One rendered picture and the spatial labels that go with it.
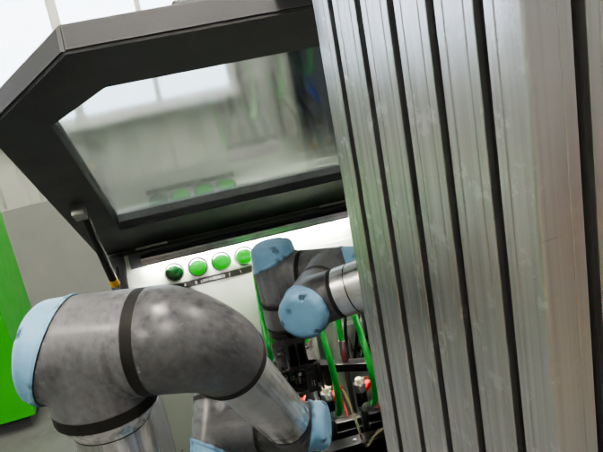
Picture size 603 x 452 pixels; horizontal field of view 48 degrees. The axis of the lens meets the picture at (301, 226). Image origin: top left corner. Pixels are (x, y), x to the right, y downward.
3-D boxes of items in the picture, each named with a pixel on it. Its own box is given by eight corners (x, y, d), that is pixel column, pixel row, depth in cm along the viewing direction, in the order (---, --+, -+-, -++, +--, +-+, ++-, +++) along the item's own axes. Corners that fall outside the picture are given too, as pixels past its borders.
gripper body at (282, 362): (285, 403, 117) (271, 341, 114) (276, 380, 125) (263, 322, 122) (327, 391, 118) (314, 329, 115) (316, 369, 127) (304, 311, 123)
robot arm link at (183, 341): (239, 255, 68) (332, 395, 109) (138, 267, 70) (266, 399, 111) (234, 366, 62) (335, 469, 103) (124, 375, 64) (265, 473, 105)
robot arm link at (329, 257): (358, 308, 106) (292, 311, 109) (372, 280, 116) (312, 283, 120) (350, 262, 104) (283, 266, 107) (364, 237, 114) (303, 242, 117)
